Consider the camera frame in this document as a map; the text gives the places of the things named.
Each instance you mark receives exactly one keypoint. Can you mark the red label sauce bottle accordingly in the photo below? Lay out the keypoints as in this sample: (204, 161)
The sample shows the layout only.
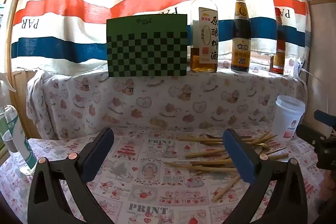
(278, 56)

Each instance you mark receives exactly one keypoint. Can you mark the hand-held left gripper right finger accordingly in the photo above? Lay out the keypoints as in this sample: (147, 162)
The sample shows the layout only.
(241, 158)

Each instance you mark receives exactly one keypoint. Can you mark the bear print cloth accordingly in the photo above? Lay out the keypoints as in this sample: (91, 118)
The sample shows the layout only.
(157, 98)

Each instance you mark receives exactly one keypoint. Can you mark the pile of bamboo chopsticks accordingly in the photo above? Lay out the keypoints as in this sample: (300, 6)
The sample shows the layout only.
(199, 139)

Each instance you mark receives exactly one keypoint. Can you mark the person's right forearm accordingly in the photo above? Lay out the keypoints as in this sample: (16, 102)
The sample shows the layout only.
(328, 187)

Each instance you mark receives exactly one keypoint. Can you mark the clear cooking wine bottle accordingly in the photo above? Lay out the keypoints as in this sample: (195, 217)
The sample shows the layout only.
(204, 29)

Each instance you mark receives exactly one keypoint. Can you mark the white power adapter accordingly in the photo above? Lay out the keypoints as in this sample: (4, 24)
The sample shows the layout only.
(298, 67)

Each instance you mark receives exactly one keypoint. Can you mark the green checkered board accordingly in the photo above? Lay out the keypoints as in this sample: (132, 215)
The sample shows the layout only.
(147, 50)

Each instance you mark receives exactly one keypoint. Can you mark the strawberry print tablecloth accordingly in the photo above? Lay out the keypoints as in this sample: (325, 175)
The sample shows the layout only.
(147, 187)

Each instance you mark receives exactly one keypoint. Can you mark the dark soy sauce bottle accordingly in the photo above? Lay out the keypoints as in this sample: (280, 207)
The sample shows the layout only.
(241, 37)

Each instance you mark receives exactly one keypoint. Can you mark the wooden shelf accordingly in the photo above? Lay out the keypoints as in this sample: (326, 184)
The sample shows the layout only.
(323, 1)

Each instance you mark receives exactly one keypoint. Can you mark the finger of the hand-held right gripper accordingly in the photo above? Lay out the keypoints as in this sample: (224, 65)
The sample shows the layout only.
(325, 118)
(311, 134)

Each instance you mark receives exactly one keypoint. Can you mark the wooden side panel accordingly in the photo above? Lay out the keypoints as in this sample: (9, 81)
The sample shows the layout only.
(21, 98)

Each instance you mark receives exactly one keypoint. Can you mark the clear plastic cup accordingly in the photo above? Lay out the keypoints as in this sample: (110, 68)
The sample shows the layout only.
(287, 119)

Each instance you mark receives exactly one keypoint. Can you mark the striped curtain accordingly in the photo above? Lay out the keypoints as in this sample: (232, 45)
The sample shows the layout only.
(78, 29)

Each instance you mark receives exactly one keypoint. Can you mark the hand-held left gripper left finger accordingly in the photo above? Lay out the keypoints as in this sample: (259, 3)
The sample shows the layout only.
(94, 158)

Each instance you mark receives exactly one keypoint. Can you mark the clear spray bottle green label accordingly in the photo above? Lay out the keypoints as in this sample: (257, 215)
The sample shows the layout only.
(21, 142)

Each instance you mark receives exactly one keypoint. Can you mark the dark metal fork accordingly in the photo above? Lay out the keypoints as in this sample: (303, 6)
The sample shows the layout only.
(210, 136)

